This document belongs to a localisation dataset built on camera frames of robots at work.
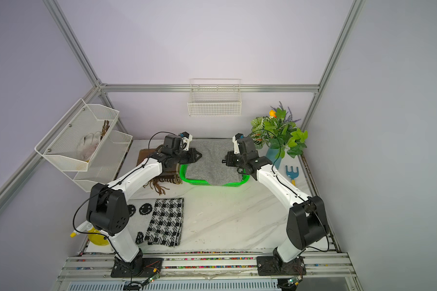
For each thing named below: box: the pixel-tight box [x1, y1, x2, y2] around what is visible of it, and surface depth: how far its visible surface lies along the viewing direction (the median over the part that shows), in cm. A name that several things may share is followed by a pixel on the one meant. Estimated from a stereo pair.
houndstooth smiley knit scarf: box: [127, 197, 185, 248], surface depth 83 cm
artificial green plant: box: [249, 100, 309, 159], surface depth 82 cm
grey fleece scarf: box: [185, 138, 244, 187], surface depth 87 cm
